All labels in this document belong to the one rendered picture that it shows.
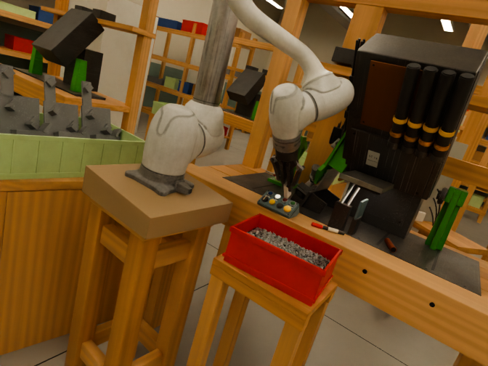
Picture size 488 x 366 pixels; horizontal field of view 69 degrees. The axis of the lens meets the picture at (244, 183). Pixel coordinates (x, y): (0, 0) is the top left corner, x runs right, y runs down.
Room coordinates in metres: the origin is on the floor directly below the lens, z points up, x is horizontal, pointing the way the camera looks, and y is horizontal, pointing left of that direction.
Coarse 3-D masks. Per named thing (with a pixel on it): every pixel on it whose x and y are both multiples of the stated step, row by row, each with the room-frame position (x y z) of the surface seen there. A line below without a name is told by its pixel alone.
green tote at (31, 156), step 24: (0, 144) 1.15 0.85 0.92; (24, 144) 1.21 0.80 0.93; (48, 144) 1.28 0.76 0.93; (72, 144) 1.35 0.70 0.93; (96, 144) 1.43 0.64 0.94; (120, 144) 1.52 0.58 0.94; (144, 144) 1.62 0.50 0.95; (0, 168) 1.16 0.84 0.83; (24, 168) 1.22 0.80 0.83; (48, 168) 1.29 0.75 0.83; (72, 168) 1.36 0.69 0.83
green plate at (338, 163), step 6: (342, 138) 1.47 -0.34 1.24; (342, 144) 1.48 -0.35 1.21; (336, 150) 1.48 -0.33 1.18; (342, 150) 1.47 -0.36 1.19; (330, 156) 1.48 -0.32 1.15; (336, 156) 1.48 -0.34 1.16; (330, 162) 1.49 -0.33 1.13; (336, 162) 1.48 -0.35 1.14; (342, 162) 1.46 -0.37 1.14; (336, 168) 1.47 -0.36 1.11; (342, 168) 1.46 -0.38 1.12
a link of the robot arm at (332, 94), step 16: (240, 0) 1.13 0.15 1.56; (240, 16) 1.14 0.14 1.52; (256, 16) 1.13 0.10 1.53; (256, 32) 1.15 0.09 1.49; (272, 32) 1.14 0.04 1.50; (288, 32) 1.17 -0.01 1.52; (288, 48) 1.15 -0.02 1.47; (304, 48) 1.16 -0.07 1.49; (304, 64) 1.16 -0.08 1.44; (320, 64) 1.16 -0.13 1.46; (304, 80) 1.17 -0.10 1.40; (320, 80) 1.12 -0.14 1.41; (336, 80) 1.13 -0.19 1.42; (320, 96) 1.10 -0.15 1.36; (336, 96) 1.11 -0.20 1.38; (352, 96) 1.15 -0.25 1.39; (320, 112) 1.10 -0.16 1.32; (336, 112) 1.13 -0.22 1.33
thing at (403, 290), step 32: (224, 192) 1.44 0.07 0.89; (224, 224) 1.42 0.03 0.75; (288, 224) 1.28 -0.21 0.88; (352, 256) 1.15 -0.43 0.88; (384, 256) 1.18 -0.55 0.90; (352, 288) 1.13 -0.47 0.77; (384, 288) 1.08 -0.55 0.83; (416, 288) 1.04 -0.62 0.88; (448, 288) 1.06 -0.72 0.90; (416, 320) 1.02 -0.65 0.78; (448, 320) 0.98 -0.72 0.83; (480, 320) 0.95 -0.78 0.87; (480, 352) 0.93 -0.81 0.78
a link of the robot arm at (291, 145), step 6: (276, 138) 1.10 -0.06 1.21; (300, 138) 1.13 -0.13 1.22; (276, 144) 1.12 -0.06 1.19; (282, 144) 1.10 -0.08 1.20; (288, 144) 1.10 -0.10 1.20; (294, 144) 1.11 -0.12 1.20; (300, 144) 1.14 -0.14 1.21; (282, 150) 1.12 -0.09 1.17; (288, 150) 1.11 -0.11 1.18; (294, 150) 1.12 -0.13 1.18
